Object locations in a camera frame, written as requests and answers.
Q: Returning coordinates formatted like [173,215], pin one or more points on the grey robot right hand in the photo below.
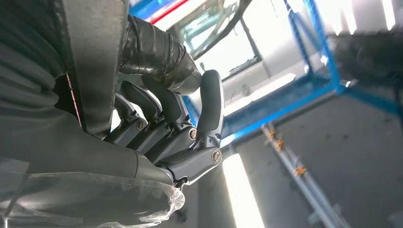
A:
[78,163]

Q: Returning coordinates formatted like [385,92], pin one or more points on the ceiling light strip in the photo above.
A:
[242,195]

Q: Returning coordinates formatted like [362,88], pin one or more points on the white car with red stripe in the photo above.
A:
[220,53]

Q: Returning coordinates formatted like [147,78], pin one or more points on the grey ceiling pipe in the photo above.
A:
[302,176]

